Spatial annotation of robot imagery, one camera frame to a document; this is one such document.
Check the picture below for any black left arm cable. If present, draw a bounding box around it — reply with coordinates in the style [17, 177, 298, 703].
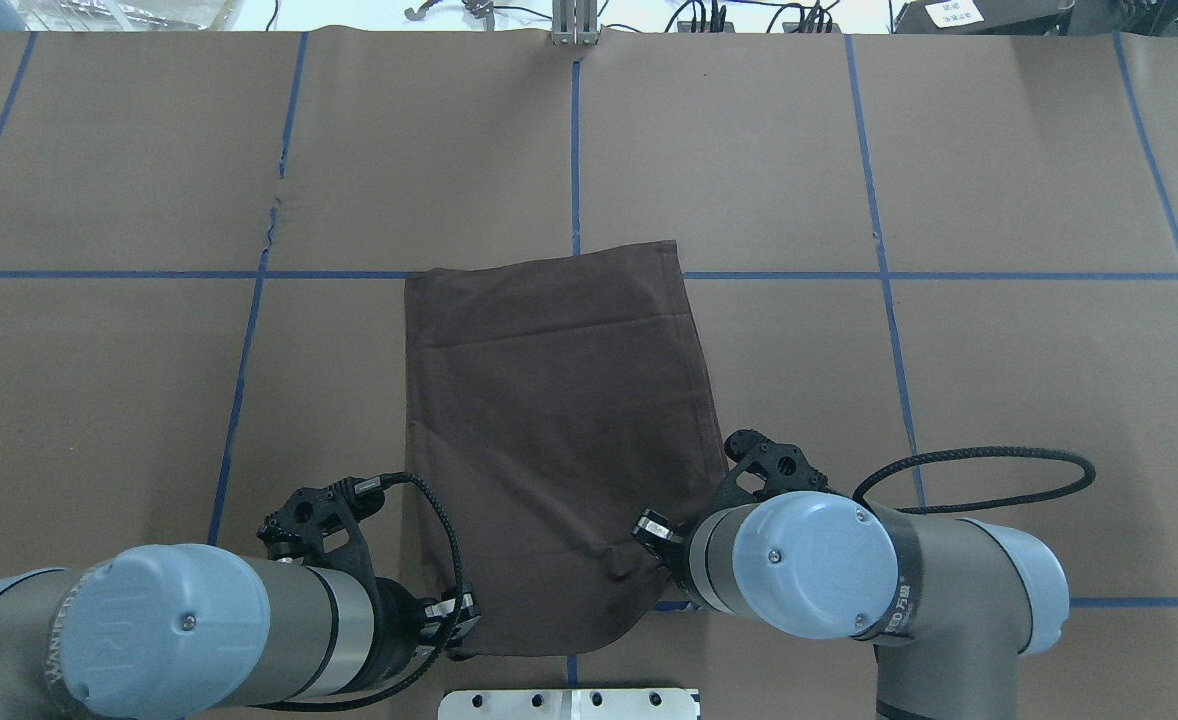
[249, 473, 466, 713]

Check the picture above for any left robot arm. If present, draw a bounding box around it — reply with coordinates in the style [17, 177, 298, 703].
[0, 473, 479, 719]

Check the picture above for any aluminium frame post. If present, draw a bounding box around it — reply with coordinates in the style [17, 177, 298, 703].
[551, 0, 602, 47]

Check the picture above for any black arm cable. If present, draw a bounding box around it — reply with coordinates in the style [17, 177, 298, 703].
[851, 445, 1098, 517]
[249, 473, 466, 713]

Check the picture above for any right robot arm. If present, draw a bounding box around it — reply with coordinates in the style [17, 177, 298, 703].
[633, 429, 1097, 719]

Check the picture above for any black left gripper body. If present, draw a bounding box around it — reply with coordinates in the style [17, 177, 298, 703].
[256, 477, 434, 691]

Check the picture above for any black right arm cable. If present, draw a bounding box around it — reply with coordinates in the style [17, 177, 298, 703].
[851, 445, 1098, 517]

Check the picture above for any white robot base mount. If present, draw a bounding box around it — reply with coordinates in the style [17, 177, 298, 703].
[437, 687, 703, 719]

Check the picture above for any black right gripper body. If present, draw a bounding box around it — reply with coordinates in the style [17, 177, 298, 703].
[661, 428, 832, 607]

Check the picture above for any dark brown t-shirt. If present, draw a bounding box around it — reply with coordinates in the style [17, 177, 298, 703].
[403, 242, 726, 659]

